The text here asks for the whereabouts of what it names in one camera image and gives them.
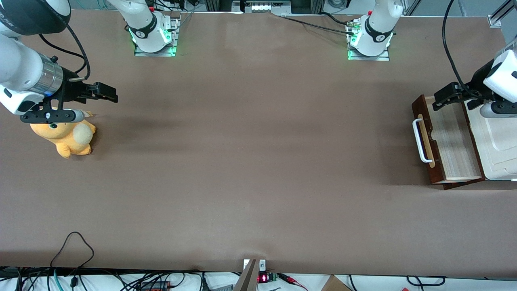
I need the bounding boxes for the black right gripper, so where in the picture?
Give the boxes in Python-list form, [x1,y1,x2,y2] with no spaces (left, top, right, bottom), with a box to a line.
[59,70,119,110]

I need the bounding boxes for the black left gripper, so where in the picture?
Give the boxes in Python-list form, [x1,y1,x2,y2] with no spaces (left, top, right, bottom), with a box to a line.
[433,61,496,112]

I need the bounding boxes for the dark wood drawer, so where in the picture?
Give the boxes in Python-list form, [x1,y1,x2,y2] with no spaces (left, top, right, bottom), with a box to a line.
[412,95,484,185]

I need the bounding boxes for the white drawer handle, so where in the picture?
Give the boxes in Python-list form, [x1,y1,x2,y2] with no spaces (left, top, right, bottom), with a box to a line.
[412,118,433,164]

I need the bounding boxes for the orange plush toy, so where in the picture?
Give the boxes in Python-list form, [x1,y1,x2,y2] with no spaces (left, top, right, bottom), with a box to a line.
[30,111,97,159]

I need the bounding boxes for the white-topped dark wood cabinet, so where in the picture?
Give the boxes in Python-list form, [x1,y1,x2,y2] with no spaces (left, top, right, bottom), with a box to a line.
[442,99,517,190]

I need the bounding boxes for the cardboard piece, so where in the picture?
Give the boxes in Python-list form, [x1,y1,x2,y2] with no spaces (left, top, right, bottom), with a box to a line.
[321,274,353,291]

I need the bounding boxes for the wooden bar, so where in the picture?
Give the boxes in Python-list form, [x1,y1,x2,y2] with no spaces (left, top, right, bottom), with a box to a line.
[232,259,260,291]

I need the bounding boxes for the red clip leads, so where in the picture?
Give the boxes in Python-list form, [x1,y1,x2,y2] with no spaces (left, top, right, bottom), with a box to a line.
[278,273,308,291]

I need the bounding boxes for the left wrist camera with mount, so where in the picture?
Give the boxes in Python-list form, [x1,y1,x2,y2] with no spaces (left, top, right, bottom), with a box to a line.
[479,101,517,119]

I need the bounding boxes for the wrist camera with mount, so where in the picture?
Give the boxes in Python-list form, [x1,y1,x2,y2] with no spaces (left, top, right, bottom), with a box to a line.
[20,108,85,124]
[479,101,517,119]

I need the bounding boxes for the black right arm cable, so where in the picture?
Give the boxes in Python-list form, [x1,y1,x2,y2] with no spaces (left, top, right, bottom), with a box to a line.
[38,22,92,81]

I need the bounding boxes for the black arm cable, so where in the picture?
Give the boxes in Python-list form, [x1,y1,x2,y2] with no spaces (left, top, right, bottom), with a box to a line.
[38,22,92,81]
[442,0,475,100]

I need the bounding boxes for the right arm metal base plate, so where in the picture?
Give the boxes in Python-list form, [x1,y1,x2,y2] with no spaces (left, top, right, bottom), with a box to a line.
[134,11,181,57]

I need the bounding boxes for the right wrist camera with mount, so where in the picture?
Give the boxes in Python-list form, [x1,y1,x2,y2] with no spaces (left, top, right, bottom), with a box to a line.
[20,108,85,124]

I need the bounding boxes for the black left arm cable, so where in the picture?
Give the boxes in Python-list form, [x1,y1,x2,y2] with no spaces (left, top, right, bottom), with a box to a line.
[442,0,475,100]

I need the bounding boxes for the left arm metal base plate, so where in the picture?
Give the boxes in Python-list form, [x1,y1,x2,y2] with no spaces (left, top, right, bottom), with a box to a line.
[346,18,391,61]

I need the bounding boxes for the aluminium profile rail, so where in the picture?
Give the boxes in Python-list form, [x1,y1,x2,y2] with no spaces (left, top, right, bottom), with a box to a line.
[488,0,517,28]

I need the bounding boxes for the short black table cable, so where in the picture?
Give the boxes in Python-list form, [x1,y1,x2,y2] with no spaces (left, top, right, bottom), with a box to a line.
[319,12,352,26]

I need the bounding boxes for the black looped cable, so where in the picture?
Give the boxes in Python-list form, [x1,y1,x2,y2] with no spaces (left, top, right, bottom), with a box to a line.
[50,231,95,268]

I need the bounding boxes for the long black table cable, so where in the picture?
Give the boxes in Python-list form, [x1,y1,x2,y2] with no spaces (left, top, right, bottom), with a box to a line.
[280,15,356,35]

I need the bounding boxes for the black cable loop on floor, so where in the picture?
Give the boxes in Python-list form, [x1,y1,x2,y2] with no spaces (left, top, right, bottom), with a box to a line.
[406,275,446,287]

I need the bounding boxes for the white metal bracket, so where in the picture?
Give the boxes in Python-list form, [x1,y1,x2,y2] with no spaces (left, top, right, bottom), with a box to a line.
[243,259,267,272]

